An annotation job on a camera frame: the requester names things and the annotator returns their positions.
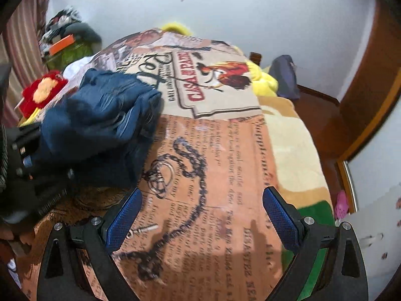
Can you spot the blue denim jeans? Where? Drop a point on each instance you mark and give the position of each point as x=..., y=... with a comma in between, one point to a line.
x=94, y=116

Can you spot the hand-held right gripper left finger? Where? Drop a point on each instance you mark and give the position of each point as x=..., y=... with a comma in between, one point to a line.
x=123, y=219

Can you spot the wooden bed post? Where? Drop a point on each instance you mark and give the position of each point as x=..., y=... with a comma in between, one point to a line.
x=255, y=58

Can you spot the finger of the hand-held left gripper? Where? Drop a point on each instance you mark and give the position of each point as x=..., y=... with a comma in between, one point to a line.
x=26, y=138
x=47, y=177

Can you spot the pile of clothes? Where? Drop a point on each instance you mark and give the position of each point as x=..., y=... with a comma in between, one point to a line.
x=72, y=28

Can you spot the yellow plush toy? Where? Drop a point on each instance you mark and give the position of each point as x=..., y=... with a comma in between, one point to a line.
x=175, y=27
x=263, y=80

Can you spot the printed blanket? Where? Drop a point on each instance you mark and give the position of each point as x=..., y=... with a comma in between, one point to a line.
x=203, y=163

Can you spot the striped curtain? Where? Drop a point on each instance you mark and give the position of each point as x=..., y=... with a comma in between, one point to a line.
x=25, y=37

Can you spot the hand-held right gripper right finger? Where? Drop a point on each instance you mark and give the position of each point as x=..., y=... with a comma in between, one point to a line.
x=282, y=219

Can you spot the wooden door frame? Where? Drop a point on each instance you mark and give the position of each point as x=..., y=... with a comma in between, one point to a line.
x=369, y=100

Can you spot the red plush toy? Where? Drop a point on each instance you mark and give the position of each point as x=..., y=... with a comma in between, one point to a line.
x=44, y=91

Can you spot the white cabinet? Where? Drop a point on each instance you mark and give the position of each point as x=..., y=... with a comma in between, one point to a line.
x=376, y=225

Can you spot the pink slipper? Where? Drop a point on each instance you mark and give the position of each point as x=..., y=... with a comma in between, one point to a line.
x=341, y=205

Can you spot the orange box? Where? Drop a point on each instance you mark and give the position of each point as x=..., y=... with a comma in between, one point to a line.
x=62, y=45

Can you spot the grey blue backpack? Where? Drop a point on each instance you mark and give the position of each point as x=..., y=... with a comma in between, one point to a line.
x=283, y=75

